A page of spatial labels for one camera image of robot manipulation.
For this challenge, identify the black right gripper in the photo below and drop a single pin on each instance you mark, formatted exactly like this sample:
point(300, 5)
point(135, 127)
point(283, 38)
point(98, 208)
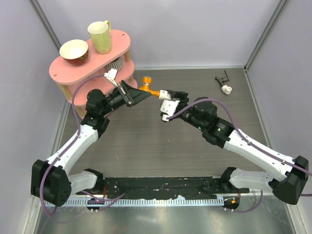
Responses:
point(181, 94)

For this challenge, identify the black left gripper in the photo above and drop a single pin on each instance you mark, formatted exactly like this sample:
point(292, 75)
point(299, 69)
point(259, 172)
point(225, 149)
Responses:
point(132, 95)

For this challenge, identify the white PVC elbow fitting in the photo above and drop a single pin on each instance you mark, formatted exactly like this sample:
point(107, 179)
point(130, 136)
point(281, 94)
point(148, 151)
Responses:
point(163, 94)

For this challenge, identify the orange faucet with chrome knob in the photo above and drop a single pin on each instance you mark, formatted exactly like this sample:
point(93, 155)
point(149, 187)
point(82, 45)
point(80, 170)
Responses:
point(146, 83)

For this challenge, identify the dark faucet with white elbow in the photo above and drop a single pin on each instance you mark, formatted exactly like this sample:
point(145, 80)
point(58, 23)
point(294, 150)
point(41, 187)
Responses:
point(222, 82)

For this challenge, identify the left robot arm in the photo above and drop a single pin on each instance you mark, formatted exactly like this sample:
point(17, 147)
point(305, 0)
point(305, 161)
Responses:
point(50, 179)

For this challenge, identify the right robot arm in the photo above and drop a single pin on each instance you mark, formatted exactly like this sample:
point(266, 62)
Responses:
point(283, 175)

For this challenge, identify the striped grey bowl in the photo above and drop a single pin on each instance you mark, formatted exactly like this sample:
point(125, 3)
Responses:
point(115, 64)

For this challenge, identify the pink three-tier shelf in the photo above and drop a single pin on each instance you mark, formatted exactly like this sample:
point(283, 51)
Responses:
point(69, 77)

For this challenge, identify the yellow-green mug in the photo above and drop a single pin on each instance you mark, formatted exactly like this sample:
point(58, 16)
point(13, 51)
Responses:
point(100, 33)

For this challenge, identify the red bowl white inside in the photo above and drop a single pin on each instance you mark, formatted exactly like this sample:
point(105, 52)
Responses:
point(75, 52)

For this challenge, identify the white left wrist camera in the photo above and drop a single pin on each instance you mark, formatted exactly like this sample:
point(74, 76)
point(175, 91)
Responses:
point(111, 75)

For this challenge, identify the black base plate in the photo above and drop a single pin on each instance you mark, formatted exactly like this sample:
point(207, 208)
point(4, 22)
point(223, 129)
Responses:
point(164, 188)

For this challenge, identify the slotted cable duct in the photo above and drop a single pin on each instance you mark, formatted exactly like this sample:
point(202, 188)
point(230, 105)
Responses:
point(86, 201)

